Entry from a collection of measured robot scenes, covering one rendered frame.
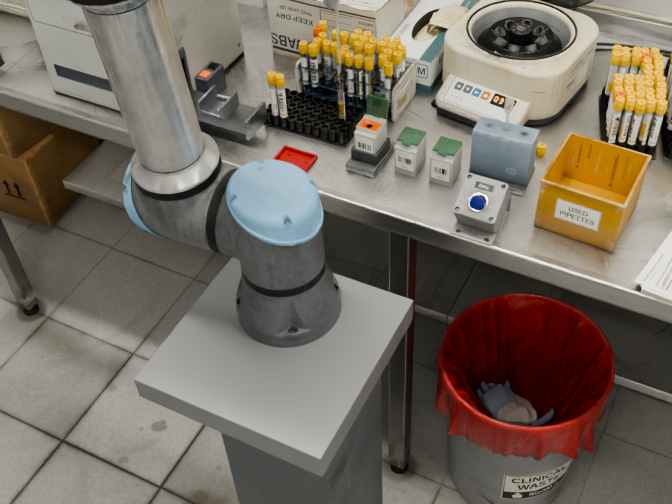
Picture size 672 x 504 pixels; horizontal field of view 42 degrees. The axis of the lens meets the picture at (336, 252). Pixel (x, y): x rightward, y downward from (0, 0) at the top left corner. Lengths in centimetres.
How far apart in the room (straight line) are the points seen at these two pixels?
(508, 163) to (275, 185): 50
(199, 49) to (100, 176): 95
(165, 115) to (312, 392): 40
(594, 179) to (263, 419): 70
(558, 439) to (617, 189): 53
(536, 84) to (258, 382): 73
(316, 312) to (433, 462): 104
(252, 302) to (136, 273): 147
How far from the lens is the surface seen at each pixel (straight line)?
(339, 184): 149
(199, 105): 160
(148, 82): 101
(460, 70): 163
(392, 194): 147
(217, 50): 174
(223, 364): 120
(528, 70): 157
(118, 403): 235
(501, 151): 145
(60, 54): 174
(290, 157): 155
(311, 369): 118
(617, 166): 147
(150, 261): 265
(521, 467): 186
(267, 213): 106
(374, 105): 150
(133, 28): 97
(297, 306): 116
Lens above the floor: 187
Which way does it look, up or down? 46 degrees down
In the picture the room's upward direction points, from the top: 4 degrees counter-clockwise
